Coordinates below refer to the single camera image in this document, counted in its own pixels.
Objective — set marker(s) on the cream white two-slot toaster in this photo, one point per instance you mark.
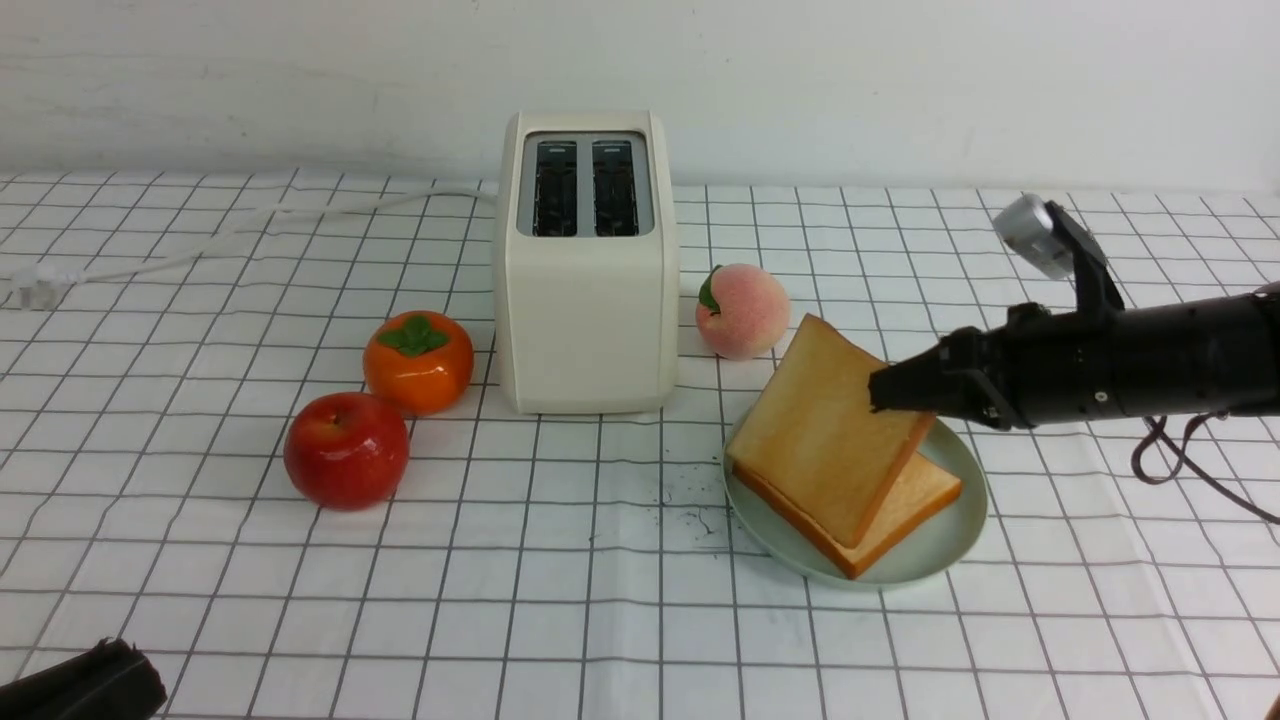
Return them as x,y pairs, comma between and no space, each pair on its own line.
586,266

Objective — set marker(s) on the pink peach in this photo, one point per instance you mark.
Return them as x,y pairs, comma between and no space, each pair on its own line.
742,311

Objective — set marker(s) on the toast slice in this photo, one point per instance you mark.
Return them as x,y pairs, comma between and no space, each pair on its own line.
915,500
813,437

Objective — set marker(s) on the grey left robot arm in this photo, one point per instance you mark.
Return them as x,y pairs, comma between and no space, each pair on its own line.
113,680

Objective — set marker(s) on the orange persimmon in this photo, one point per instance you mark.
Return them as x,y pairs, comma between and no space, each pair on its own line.
421,362

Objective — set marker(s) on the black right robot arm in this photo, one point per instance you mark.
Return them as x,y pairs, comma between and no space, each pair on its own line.
1214,356

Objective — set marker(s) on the red apple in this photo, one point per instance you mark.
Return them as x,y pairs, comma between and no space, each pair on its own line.
347,451

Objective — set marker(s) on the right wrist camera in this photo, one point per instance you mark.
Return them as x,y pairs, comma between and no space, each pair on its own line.
1044,234

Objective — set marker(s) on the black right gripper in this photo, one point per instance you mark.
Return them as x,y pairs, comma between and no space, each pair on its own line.
1022,375

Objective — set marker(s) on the light green plate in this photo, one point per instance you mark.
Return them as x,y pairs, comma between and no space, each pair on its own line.
930,548

